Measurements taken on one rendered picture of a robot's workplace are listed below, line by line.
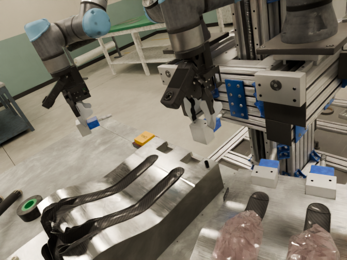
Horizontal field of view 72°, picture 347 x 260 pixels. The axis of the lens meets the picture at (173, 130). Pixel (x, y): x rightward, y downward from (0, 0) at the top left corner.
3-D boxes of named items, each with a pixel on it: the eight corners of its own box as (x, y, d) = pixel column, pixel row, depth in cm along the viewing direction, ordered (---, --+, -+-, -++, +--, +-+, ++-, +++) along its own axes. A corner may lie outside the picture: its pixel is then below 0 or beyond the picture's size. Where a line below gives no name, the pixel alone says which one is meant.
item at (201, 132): (220, 117, 73) (217, 101, 70) (234, 120, 70) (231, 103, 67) (193, 140, 67) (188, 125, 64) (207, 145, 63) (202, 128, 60)
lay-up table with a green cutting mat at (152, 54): (144, 57, 583) (129, 12, 532) (231, 51, 424) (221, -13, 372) (109, 76, 522) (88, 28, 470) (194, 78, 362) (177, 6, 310)
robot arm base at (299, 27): (295, 29, 82) (294, -3, 77) (346, 25, 71) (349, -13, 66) (271, 44, 75) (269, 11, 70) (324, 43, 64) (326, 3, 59)
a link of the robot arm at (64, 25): (101, 34, 80) (74, 45, 74) (84, 37, 88) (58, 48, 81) (91, 9, 76) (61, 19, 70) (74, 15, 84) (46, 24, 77)
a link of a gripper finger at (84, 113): (98, 123, 85) (87, 99, 83) (82, 129, 84) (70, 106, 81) (98, 121, 88) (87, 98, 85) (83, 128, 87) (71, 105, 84)
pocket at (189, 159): (193, 161, 67) (190, 150, 65) (208, 167, 63) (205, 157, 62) (183, 171, 65) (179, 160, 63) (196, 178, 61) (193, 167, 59)
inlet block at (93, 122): (113, 118, 95) (107, 106, 93) (115, 123, 91) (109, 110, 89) (81, 131, 93) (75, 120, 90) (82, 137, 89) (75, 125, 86)
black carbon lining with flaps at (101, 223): (154, 157, 71) (143, 132, 66) (192, 177, 59) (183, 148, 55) (42, 245, 55) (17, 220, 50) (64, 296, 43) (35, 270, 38)
